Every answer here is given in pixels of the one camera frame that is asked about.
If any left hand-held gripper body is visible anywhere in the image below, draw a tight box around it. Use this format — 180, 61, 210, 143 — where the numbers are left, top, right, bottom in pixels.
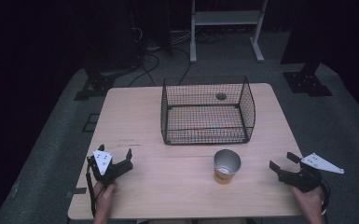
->
86, 149, 134, 185

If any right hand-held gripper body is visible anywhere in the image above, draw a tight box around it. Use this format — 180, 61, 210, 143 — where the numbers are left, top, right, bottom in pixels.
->
277, 151, 345, 193

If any silver metal can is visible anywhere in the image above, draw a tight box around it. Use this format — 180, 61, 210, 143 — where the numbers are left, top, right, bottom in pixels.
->
213, 148, 242, 186

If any black wire mesh basket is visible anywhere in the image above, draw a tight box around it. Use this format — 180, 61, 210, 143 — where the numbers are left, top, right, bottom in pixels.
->
159, 75, 256, 147

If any person's right hand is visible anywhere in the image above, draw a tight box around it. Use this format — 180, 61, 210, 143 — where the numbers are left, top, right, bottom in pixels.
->
290, 185, 324, 219

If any person's left hand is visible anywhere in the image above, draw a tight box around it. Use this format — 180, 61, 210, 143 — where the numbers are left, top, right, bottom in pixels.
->
92, 180, 119, 217

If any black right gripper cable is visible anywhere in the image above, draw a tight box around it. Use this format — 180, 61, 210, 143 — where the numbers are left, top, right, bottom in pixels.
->
318, 177, 331, 217

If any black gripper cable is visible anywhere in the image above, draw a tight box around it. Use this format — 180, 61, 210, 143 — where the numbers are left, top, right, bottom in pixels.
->
85, 163, 98, 218
318, 177, 331, 217

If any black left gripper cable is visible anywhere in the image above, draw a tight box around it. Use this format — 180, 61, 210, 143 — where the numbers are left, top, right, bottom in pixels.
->
85, 163, 98, 218

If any black stand with base plate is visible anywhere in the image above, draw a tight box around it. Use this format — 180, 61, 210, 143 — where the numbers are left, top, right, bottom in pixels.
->
280, 0, 334, 98
73, 59, 129, 102

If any black floor cable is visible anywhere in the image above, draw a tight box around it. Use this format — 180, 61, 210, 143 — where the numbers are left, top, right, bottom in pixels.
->
171, 46, 192, 86
127, 51, 161, 89

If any bundle of floor cables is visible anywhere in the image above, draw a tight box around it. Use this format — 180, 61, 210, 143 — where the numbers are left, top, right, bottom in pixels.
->
195, 30, 228, 45

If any white metal stand frame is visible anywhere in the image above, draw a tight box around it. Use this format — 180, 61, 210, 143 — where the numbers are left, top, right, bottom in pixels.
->
189, 0, 269, 64

